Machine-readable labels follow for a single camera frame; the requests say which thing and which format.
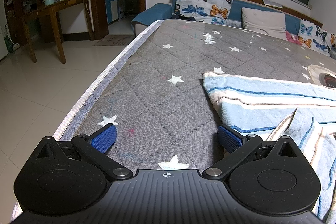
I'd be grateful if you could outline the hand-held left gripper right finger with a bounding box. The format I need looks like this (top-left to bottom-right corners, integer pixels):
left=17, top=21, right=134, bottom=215
left=202, top=124, right=302, bottom=182

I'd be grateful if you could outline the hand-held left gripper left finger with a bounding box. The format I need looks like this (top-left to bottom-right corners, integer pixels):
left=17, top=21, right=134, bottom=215
left=35, top=124, right=133, bottom=182

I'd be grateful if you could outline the blue white striped shirt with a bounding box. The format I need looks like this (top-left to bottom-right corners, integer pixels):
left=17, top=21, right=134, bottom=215
left=202, top=71, right=336, bottom=224

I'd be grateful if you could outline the brown door mat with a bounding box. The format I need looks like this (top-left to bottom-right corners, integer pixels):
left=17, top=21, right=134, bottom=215
left=92, top=35, right=135, bottom=46

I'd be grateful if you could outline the round black induction cooktop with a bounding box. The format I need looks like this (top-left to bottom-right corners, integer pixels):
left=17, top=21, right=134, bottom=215
left=308, top=64, right=336, bottom=89

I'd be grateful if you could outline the pink cloth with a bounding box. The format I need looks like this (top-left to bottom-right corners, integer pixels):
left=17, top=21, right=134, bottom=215
left=286, top=30, right=302, bottom=45

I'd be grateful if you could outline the beige pillow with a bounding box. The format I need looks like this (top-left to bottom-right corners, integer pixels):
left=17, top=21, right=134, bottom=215
left=241, top=7, right=287, bottom=41

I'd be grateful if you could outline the butterfly print cushion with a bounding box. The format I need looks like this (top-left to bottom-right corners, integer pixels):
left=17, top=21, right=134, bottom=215
left=298, top=19, right=336, bottom=56
left=175, top=0, right=233, bottom=25

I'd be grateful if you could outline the blue white cabinet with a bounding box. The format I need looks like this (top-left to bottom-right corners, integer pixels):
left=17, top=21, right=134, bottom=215
left=104, top=0, right=122, bottom=24

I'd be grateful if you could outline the blue sofa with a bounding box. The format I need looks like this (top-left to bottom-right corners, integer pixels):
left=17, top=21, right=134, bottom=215
left=131, top=0, right=336, bottom=62

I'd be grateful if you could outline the wooden desk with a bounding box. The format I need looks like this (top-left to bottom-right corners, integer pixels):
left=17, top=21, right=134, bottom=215
left=21, top=0, right=95, bottom=64

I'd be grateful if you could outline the grey book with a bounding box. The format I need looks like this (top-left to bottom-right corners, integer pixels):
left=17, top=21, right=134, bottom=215
left=263, top=0, right=283, bottom=9

